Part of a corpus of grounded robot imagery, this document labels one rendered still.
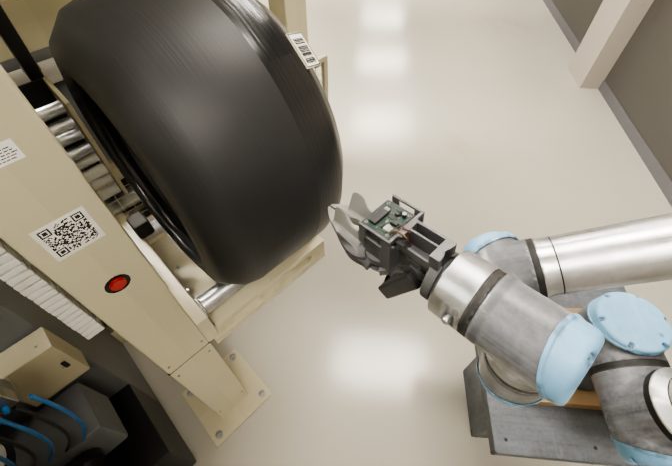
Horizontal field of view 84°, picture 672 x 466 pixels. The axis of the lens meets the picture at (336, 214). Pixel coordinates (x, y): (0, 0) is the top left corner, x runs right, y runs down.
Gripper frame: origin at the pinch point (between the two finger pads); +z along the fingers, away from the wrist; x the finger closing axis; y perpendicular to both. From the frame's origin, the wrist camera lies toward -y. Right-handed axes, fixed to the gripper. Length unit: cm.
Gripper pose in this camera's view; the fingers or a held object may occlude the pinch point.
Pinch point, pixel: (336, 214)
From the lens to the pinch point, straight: 58.9
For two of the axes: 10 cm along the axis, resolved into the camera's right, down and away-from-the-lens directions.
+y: -0.9, -6.9, -7.2
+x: -7.1, 5.5, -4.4
